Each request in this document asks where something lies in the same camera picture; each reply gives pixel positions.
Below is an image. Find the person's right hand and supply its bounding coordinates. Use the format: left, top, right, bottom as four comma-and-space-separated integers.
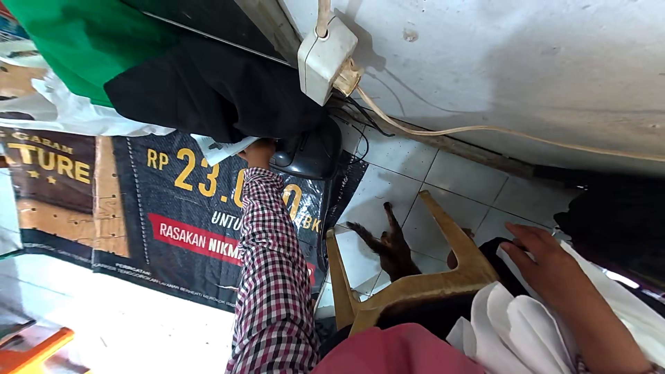
500, 222, 585, 303

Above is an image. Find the person's left hand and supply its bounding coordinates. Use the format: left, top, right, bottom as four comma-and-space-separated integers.
238, 138, 276, 171

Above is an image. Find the light printed paper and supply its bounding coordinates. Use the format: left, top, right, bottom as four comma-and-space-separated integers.
190, 133, 261, 167

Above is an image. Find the person's left forearm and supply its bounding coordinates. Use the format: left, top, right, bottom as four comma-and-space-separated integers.
225, 167, 321, 374

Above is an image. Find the person's right forearm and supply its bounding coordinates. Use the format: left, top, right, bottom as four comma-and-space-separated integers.
551, 267, 656, 374

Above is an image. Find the white fabric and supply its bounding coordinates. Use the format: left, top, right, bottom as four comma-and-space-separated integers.
446, 240, 665, 374

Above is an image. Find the pile of black fabric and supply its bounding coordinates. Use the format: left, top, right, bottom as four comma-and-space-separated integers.
534, 164, 665, 307

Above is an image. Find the yellowish brown plastic stool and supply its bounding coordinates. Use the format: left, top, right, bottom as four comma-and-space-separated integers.
326, 190, 500, 337

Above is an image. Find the dark brown cat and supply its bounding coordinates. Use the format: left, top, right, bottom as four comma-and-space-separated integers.
346, 202, 422, 282

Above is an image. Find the person's body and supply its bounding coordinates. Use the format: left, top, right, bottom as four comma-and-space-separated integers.
310, 322, 490, 374

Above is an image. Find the black plastic device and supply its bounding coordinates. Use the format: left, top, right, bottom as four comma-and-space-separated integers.
269, 115, 344, 181

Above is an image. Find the beige taped plug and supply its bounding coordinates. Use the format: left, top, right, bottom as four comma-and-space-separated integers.
332, 57, 363, 97

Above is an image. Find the white power socket block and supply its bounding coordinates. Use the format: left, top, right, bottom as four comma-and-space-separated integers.
298, 12, 359, 107

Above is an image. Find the dark printed banner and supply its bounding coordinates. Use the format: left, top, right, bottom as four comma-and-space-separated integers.
0, 112, 370, 313

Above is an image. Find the dark table with metal edge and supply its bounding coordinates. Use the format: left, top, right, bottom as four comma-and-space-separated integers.
121, 0, 298, 68

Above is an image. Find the white plastic bag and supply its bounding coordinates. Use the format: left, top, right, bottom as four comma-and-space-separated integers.
0, 41, 176, 137

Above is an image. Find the green fabric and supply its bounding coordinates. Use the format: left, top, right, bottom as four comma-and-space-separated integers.
2, 0, 180, 108

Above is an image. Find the long beige cable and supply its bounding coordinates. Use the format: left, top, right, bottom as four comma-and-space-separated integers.
356, 85, 665, 162

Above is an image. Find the thin black cable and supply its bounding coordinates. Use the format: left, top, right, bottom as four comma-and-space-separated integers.
328, 105, 371, 166

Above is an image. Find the black cable with plug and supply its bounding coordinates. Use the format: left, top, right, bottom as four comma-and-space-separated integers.
332, 89, 396, 138

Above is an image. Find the short beige cable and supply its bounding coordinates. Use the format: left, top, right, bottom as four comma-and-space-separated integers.
316, 0, 331, 39

